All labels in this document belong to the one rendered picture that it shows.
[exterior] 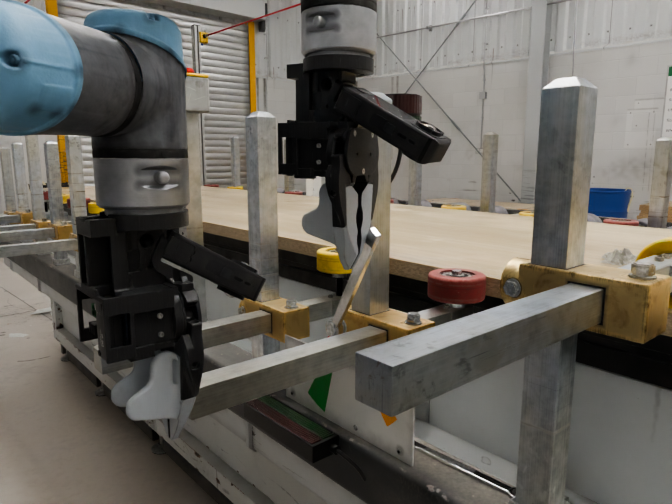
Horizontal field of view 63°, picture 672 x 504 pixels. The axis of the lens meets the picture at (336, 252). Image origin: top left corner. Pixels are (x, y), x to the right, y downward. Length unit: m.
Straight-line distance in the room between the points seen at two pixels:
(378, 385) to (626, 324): 0.26
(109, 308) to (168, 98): 0.17
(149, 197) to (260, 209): 0.44
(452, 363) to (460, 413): 0.60
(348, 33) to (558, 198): 0.24
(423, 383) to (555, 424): 0.28
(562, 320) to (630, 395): 0.34
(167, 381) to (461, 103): 8.77
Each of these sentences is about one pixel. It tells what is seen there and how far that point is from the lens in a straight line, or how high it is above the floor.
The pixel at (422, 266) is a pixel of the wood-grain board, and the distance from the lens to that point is 0.88.
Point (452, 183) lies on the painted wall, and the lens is 9.19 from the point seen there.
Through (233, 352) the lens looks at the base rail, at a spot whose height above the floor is 0.70.
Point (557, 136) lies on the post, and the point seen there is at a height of 1.09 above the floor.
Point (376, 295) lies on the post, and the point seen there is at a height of 0.89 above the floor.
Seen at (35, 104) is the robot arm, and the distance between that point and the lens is 0.37.
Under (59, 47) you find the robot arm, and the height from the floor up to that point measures 1.13.
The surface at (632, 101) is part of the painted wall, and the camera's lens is 8.06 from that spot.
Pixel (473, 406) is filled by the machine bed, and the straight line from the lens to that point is 0.92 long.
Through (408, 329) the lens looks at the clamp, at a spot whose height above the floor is 0.87.
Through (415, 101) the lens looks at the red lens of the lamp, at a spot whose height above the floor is 1.14.
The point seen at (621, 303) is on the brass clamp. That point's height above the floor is 0.95.
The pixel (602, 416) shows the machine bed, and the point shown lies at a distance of 0.81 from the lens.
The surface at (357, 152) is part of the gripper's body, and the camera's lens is 0.55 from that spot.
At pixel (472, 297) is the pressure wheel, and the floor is 0.88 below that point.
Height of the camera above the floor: 1.07
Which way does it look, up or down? 10 degrees down
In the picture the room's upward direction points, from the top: straight up
